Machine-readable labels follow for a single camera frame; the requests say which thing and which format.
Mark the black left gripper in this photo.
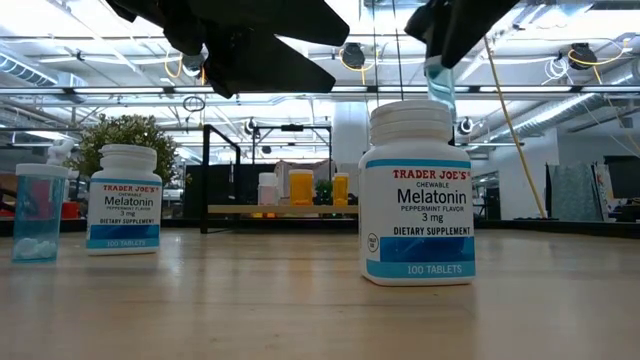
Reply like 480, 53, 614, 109
103, 0, 351, 100

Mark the blue pill vial white cap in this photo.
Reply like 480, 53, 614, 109
423, 53, 458, 122
11, 162, 70, 265

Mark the small clear pill bottle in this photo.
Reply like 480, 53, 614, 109
257, 172, 279, 206

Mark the large orange pill vial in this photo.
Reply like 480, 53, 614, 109
288, 168, 315, 207

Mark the small orange pill vial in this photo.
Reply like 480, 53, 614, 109
332, 172, 350, 207

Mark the long ceiling light strip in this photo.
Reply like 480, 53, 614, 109
0, 85, 640, 96

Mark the small background green plant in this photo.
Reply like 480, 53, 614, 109
314, 179, 335, 205

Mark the green artificial potted plant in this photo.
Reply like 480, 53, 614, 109
64, 113, 179, 184

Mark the white melatonin supplement bottle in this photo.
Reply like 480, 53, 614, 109
357, 99, 477, 287
85, 144, 164, 257

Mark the grey patterned cloth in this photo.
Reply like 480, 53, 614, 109
548, 163, 604, 223

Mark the black background monitor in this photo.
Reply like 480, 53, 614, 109
603, 155, 640, 201

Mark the white background object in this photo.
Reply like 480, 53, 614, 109
47, 138, 76, 169

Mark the thin black hanging cable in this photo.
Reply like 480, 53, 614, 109
370, 0, 378, 109

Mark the black background station frame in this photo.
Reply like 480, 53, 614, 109
252, 124, 334, 169

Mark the yellow hanging cable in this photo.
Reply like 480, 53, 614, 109
482, 34, 547, 220

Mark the wooden shelf with black frame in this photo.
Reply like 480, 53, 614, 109
199, 123, 460, 235

